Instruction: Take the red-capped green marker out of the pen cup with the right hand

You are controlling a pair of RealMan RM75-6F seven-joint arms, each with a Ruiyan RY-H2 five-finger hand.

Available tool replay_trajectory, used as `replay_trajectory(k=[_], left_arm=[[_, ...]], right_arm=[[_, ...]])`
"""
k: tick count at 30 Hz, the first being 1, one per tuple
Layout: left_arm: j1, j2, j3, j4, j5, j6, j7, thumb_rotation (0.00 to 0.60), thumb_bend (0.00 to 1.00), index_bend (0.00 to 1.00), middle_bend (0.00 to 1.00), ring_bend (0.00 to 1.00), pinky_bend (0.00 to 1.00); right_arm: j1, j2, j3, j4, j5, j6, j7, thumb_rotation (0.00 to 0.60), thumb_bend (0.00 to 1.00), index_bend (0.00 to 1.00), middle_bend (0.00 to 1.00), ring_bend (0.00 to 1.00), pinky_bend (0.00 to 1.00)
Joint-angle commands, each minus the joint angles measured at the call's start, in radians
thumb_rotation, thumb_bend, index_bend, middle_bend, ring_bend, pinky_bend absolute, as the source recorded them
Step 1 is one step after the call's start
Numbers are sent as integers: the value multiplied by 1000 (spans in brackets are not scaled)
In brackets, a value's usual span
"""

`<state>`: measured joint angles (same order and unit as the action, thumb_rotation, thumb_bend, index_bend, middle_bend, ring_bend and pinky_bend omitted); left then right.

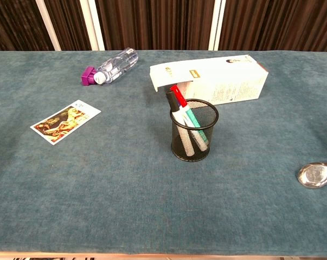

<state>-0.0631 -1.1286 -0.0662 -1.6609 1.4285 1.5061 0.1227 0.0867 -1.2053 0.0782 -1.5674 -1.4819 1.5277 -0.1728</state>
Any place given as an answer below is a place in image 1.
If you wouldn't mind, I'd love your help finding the red cap white marker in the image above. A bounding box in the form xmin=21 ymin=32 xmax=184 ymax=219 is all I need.
xmin=170 ymin=84 xmax=193 ymax=127

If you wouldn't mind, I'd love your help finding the black cap white marker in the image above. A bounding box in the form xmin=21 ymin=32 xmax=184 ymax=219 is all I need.
xmin=165 ymin=90 xmax=196 ymax=157

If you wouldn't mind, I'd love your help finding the green barrel marker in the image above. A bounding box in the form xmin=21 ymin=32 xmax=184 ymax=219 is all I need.
xmin=183 ymin=105 xmax=209 ymax=152

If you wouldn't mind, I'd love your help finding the black mesh pen holder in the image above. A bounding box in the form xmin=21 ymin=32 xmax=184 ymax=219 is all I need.
xmin=169 ymin=98 xmax=220 ymax=163

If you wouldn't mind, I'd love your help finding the teal fabric table cloth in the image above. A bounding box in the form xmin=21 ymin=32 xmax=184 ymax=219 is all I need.
xmin=0 ymin=50 xmax=327 ymax=256

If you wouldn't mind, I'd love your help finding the clear plastic water bottle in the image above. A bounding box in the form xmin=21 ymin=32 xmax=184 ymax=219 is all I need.
xmin=93 ymin=47 xmax=139 ymax=86

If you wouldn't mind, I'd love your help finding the white cardboard carton box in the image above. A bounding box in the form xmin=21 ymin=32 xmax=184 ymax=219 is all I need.
xmin=149 ymin=55 xmax=270 ymax=106

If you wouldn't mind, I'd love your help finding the purple bottle cap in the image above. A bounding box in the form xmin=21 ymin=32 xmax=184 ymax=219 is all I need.
xmin=81 ymin=66 xmax=99 ymax=87

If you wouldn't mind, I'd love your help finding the printed picture card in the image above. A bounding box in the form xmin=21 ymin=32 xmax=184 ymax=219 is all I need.
xmin=30 ymin=99 xmax=102 ymax=146

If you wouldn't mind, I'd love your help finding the dark brown slatted curtain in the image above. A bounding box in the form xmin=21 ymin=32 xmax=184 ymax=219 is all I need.
xmin=0 ymin=0 xmax=327 ymax=54

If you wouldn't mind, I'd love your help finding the shiny metal spoon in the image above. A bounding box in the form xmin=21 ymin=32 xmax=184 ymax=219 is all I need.
xmin=297 ymin=158 xmax=327 ymax=189

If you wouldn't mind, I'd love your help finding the white upright post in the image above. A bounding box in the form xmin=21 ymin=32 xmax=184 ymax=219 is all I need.
xmin=35 ymin=0 xmax=62 ymax=51
xmin=79 ymin=0 xmax=106 ymax=51
xmin=208 ymin=0 xmax=227 ymax=51

